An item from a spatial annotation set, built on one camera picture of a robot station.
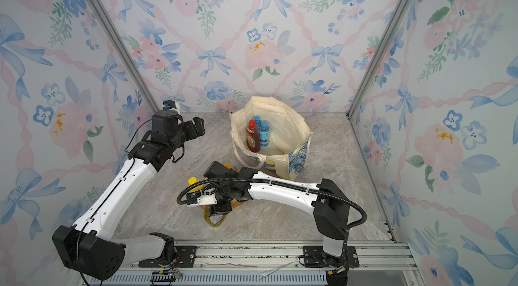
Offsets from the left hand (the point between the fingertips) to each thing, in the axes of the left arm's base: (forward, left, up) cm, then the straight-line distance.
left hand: (194, 122), depth 77 cm
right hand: (-25, -7, -16) cm, 30 cm away
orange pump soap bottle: (-28, -17, -7) cm, 34 cm away
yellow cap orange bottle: (-21, -2, -7) cm, 22 cm away
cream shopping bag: (+4, -38, -27) cm, 47 cm away
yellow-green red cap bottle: (-29, -8, -23) cm, 38 cm away
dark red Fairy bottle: (+7, -21, -20) cm, 30 cm away
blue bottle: (+14, -23, -16) cm, 31 cm away
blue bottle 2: (+10, -26, -19) cm, 34 cm away
